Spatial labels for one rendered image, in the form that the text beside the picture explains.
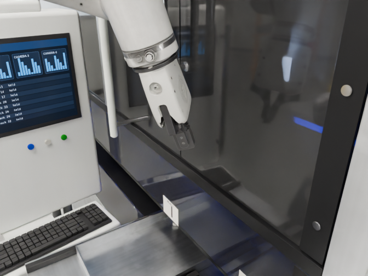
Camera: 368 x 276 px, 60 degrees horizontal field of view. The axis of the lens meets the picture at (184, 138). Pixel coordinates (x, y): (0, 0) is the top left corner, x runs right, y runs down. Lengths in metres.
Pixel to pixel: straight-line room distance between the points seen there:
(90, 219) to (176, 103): 0.87
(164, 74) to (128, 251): 0.70
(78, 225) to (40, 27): 0.70
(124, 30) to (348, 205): 0.40
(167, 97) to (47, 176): 0.90
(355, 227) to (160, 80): 0.35
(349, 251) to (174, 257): 0.60
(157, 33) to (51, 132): 0.85
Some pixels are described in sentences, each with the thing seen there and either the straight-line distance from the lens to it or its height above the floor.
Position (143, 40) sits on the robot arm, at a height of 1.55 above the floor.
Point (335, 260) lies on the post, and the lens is 0.57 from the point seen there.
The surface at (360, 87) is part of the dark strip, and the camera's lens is 0.46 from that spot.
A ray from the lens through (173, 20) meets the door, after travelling 0.77.
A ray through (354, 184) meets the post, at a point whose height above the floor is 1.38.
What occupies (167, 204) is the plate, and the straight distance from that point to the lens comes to 0.98.
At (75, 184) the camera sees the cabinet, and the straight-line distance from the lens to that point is 1.40.
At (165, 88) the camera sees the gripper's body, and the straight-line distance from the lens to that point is 0.49.
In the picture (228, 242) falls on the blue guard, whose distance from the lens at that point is 0.77.
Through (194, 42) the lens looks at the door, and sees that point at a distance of 0.71.
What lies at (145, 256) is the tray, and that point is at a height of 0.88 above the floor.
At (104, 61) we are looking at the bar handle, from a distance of 0.98.
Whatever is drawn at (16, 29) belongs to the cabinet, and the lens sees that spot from 1.17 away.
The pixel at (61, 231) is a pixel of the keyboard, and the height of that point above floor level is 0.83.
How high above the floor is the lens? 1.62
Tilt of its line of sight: 25 degrees down
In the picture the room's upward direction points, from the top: straight up
